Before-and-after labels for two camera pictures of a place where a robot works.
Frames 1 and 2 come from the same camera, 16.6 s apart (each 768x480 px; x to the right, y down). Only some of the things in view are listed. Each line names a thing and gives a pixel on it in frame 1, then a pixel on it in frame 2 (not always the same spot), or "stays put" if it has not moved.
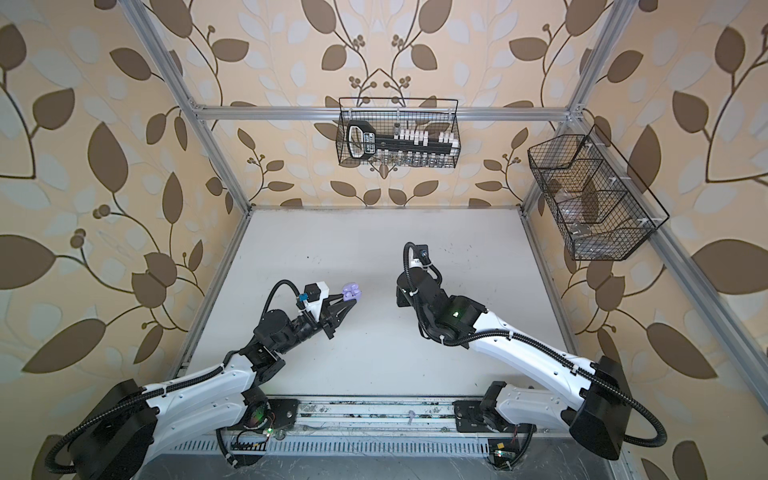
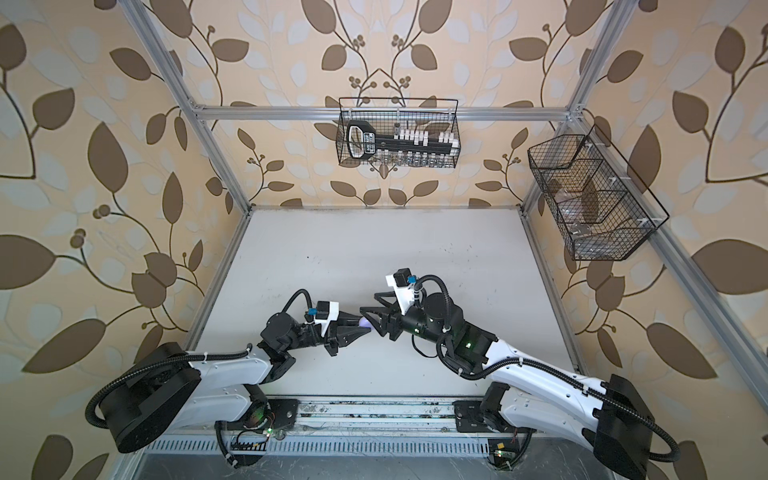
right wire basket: [603, 214] stays put
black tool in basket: [362, 140] stays put
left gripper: [329, 311] to [335, 336]
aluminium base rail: [373, 427] stays put
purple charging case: [351, 292] to [363, 322]
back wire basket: [398, 132] stays put
